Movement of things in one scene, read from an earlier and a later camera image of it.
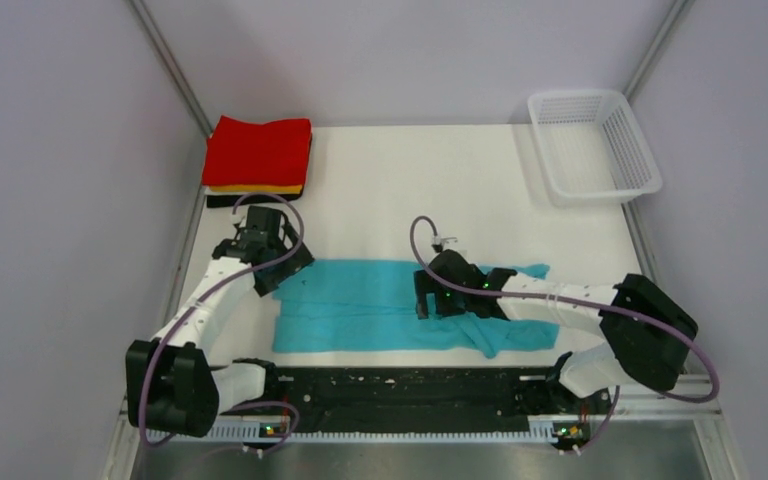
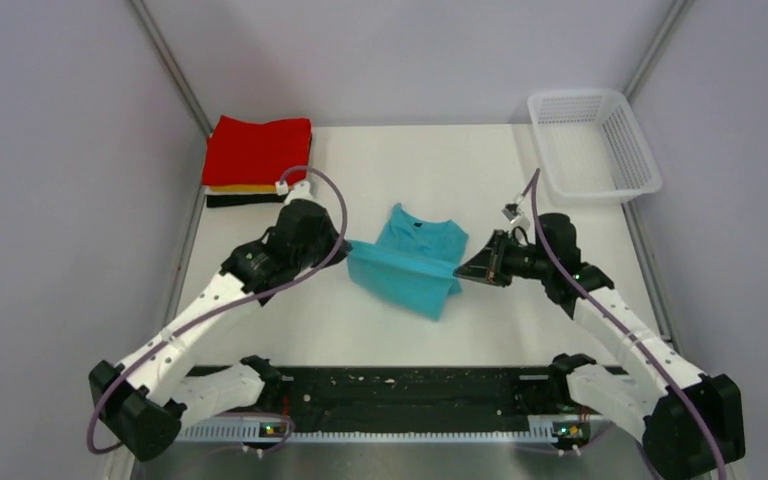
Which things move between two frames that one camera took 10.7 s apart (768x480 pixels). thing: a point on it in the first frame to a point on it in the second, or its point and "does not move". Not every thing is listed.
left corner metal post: x=167 y=53 does not move
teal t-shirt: x=370 y=306 to x=412 y=260
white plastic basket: x=592 y=147 does not move
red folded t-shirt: x=275 y=153 does not move
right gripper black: x=426 y=283 to x=487 y=265
